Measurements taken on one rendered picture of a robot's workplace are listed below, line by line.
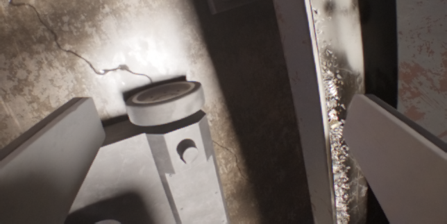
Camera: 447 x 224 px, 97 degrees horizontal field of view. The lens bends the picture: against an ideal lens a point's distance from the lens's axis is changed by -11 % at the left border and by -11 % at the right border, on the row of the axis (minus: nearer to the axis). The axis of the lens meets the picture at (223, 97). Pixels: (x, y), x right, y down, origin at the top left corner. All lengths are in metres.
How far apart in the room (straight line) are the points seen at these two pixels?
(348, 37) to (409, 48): 0.10
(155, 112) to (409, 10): 0.49
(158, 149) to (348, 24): 0.46
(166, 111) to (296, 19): 0.32
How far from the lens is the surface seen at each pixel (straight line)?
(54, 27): 0.68
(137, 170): 0.57
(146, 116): 0.51
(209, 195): 0.64
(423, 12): 0.42
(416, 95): 0.47
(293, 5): 0.31
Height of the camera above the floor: 0.66
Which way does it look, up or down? 61 degrees down
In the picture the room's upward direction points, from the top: 117 degrees clockwise
